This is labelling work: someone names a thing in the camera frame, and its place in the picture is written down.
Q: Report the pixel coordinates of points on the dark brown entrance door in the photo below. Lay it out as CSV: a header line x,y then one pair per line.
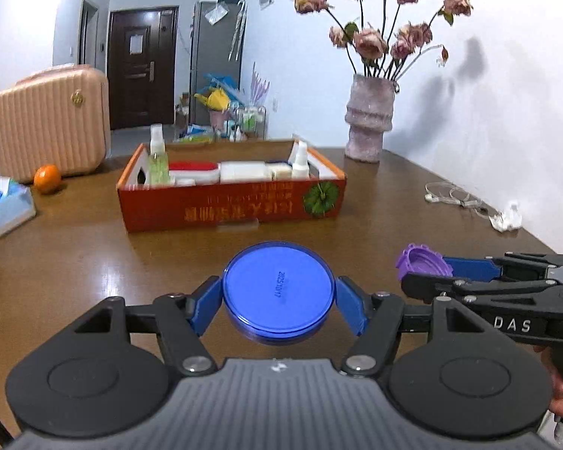
x,y
140,65

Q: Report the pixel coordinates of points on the crumpled white tissue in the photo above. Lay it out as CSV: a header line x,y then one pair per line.
x,y
506,219

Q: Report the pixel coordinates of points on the yellow plastic bag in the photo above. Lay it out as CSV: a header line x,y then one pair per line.
x,y
216,98

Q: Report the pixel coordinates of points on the blue tissue box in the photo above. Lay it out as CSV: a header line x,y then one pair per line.
x,y
7,211

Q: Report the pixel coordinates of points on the blue round jar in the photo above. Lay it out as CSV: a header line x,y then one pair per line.
x,y
277,286

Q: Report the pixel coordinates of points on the green spray bottle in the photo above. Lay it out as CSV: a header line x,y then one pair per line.
x,y
158,164

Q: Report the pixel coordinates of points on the white spray bottle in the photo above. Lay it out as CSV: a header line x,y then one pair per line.
x,y
299,161

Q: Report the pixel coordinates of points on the small white box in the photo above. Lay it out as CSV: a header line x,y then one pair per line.
x,y
281,171

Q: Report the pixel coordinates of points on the person's right hand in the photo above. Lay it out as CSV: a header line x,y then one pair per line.
x,y
559,398

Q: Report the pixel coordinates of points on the red and white lint brush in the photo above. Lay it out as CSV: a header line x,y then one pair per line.
x,y
192,168

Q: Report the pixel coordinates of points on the pink ribbed suitcase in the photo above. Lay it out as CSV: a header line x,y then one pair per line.
x,y
47,122

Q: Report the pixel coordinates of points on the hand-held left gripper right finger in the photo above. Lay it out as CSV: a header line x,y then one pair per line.
x,y
352,309

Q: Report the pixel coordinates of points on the dried pink roses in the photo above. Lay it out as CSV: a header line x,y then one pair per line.
x,y
370,42

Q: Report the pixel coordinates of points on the grey refrigerator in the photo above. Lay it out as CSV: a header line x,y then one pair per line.
x,y
216,56

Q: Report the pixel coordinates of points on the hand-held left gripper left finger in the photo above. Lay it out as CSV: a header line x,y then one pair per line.
x,y
206,307

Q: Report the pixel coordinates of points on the purple ridged cap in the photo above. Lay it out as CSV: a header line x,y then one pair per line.
x,y
422,262

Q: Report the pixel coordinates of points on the orange cardboard box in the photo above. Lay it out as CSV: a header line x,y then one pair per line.
x,y
225,208

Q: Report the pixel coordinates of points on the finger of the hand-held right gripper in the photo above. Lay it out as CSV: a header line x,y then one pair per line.
x,y
427,287
474,268

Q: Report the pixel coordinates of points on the white earphones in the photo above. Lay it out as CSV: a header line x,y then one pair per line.
x,y
434,198

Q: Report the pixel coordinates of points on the pink textured vase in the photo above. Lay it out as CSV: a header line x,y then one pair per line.
x,y
370,117

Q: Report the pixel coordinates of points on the orange fruit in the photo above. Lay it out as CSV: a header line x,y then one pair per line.
x,y
47,179

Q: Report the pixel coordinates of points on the purple plant wall sticker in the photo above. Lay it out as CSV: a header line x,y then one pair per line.
x,y
259,84

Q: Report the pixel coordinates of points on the large white box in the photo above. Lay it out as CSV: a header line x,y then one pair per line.
x,y
244,172

